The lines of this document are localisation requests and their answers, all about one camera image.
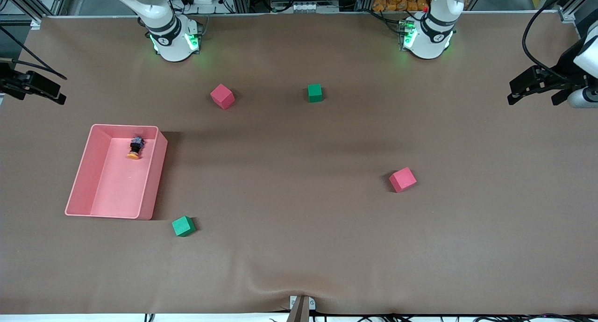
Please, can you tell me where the yellow-capped push button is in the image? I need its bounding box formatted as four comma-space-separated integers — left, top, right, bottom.
127, 136, 144, 161

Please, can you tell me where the pink plastic tray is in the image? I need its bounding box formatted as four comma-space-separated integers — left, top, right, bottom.
64, 124, 168, 220

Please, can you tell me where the pink foam cube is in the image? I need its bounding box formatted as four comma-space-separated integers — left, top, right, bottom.
389, 167, 417, 193
210, 84, 235, 110

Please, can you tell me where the brown table cover cloth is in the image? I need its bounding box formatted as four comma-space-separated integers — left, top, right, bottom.
0, 11, 598, 316

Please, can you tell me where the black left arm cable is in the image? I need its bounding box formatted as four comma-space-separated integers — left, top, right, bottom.
522, 0, 598, 73

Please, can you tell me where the aluminium frame post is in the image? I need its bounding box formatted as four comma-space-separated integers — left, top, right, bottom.
558, 0, 598, 24
0, 0, 71, 29

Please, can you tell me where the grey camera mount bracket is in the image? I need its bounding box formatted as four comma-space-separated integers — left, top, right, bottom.
289, 295, 316, 322

